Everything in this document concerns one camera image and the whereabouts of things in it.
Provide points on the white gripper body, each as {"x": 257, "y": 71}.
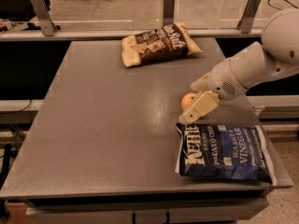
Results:
{"x": 221, "y": 79}

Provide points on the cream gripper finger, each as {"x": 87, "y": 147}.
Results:
{"x": 202, "y": 104}
{"x": 200, "y": 85}

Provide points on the orange fruit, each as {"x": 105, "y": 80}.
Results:
{"x": 187, "y": 99}

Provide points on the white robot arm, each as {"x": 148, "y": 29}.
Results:
{"x": 274, "y": 58}

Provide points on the brown sea salt chip bag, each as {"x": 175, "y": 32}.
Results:
{"x": 167, "y": 43}

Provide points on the blue Kettle chip bag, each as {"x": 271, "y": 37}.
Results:
{"x": 224, "y": 152}

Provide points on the grey table cabinet base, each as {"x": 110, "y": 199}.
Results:
{"x": 205, "y": 211}

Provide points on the clear acrylic barrier panel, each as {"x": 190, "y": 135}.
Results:
{"x": 148, "y": 14}

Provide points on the right metal bracket post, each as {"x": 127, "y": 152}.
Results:
{"x": 247, "y": 19}

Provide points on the metal bracket post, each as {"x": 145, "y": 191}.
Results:
{"x": 168, "y": 11}
{"x": 247, "y": 19}
{"x": 45, "y": 23}

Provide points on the middle metal bracket post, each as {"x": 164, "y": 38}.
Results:
{"x": 168, "y": 11}

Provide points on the left metal bracket post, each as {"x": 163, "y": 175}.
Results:
{"x": 45, "y": 23}

